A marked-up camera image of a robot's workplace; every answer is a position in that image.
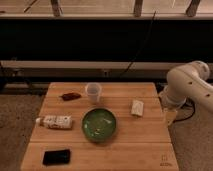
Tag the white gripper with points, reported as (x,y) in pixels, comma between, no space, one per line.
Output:
(170,115)

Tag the white sponge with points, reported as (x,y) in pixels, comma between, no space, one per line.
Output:
(137,108)

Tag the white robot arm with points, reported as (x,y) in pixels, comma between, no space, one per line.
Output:
(186,81)

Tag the green ceramic bowl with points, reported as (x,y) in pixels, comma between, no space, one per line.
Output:
(99,125)

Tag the clear plastic cup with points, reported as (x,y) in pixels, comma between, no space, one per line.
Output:
(93,91)

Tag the white tube bottle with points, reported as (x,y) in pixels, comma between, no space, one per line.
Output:
(55,122)

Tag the black smartphone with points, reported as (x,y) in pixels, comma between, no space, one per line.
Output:
(56,157)

